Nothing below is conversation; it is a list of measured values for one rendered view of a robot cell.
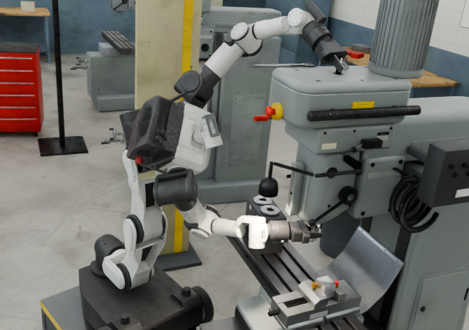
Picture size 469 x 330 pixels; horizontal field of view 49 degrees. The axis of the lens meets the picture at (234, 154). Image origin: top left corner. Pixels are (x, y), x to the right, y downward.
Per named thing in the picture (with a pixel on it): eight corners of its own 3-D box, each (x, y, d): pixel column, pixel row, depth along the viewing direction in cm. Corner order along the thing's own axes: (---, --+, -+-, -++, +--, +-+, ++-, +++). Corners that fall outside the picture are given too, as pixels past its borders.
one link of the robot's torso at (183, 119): (107, 175, 207) (149, 158, 179) (125, 100, 218) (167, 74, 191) (169, 195, 223) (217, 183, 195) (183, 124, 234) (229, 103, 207)
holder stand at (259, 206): (258, 255, 237) (262, 217, 230) (243, 230, 257) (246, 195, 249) (282, 252, 241) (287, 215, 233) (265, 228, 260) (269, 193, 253)
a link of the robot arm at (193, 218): (185, 234, 219) (169, 212, 201) (197, 207, 225) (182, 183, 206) (209, 241, 215) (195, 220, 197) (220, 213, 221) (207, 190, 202)
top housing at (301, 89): (296, 132, 168) (302, 84, 162) (262, 107, 190) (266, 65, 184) (408, 124, 186) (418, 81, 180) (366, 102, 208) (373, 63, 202)
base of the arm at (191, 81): (168, 95, 202) (193, 104, 199) (179, 65, 203) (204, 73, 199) (183, 105, 216) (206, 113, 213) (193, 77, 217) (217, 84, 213)
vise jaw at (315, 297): (314, 309, 194) (315, 301, 192) (296, 289, 204) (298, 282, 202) (326, 305, 196) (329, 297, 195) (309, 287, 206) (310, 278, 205)
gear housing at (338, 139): (315, 156, 176) (319, 129, 172) (283, 132, 197) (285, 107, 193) (393, 149, 189) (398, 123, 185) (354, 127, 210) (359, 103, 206)
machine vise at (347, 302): (286, 333, 190) (290, 310, 186) (267, 308, 203) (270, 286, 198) (361, 312, 205) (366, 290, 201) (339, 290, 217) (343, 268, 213)
